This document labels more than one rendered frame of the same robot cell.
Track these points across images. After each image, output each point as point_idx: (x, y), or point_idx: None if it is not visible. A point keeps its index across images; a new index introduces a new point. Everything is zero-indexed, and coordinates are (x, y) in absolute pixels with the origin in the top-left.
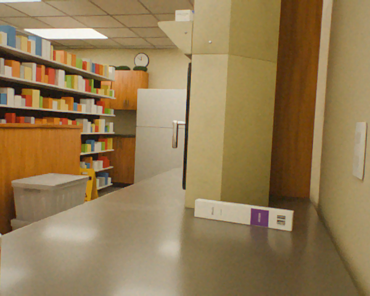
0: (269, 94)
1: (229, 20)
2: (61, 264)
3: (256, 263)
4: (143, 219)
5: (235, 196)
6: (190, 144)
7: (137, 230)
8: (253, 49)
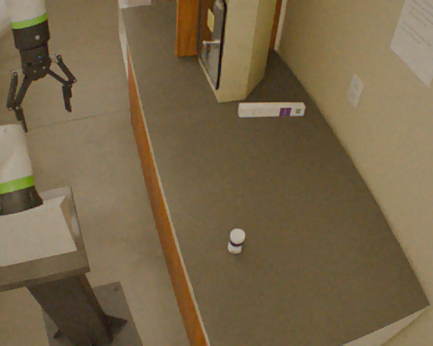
0: (273, 8)
1: None
2: (237, 213)
3: (314, 165)
4: (215, 136)
5: (252, 85)
6: (225, 62)
7: (229, 155)
8: None
